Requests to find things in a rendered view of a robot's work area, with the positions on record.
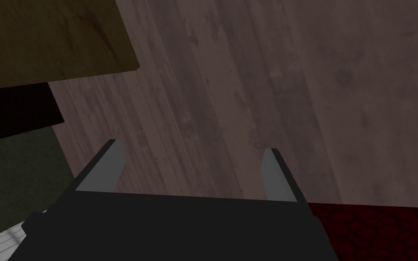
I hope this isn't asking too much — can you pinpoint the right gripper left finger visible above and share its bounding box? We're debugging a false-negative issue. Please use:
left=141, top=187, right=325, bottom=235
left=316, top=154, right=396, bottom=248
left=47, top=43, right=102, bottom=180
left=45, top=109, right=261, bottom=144
left=74, top=139, right=124, bottom=193

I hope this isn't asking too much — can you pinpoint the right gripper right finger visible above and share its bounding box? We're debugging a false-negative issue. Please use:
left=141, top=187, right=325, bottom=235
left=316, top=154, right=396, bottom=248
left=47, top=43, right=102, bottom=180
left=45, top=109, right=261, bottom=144
left=261, top=147, right=307, bottom=203

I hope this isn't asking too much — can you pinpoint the dark red patterned rug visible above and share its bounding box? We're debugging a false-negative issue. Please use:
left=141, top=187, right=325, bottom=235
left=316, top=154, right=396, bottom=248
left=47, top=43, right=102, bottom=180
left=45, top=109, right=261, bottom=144
left=307, top=203, right=418, bottom=261

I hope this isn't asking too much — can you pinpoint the brown wooden table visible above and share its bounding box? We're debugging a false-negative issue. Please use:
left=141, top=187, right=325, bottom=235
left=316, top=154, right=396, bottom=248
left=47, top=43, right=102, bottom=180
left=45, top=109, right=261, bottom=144
left=0, top=0, right=141, bottom=92

